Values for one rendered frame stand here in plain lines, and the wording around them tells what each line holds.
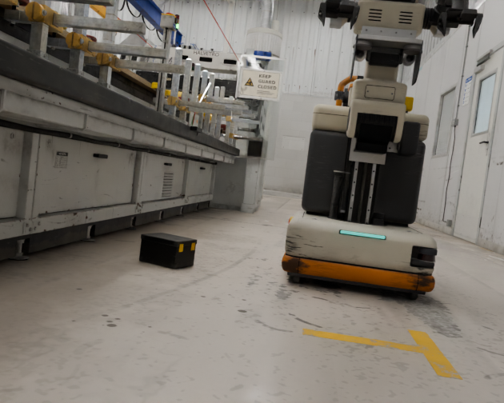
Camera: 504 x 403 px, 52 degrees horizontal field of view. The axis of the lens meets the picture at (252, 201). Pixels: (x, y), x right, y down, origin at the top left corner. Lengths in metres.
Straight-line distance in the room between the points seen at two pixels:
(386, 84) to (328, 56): 10.19
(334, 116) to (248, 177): 3.40
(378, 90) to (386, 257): 0.69
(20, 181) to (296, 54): 10.70
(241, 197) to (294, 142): 6.31
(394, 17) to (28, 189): 1.61
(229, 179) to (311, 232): 3.86
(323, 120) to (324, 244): 0.64
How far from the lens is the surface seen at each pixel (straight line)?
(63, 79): 1.76
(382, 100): 2.25
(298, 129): 12.13
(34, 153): 2.13
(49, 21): 1.72
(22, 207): 2.13
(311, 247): 2.15
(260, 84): 5.85
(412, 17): 2.33
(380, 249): 2.16
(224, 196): 5.96
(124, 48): 1.90
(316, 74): 12.35
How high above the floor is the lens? 0.44
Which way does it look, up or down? 3 degrees down
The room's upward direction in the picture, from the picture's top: 7 degrees clockwise
